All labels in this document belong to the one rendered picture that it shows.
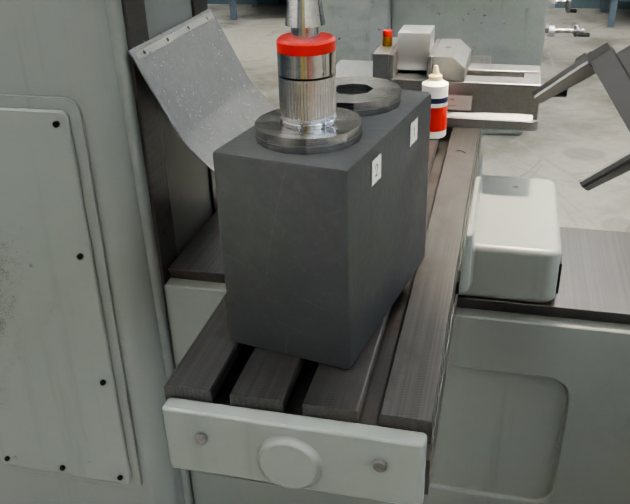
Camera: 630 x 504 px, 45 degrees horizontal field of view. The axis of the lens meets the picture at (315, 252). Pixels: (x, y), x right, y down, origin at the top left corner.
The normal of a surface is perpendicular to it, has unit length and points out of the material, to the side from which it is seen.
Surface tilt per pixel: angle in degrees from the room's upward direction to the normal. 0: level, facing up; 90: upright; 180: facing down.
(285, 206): 90
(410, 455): 90
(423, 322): 0
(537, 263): 90
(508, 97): 90
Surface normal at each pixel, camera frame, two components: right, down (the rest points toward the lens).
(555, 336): -0.24, 0.46
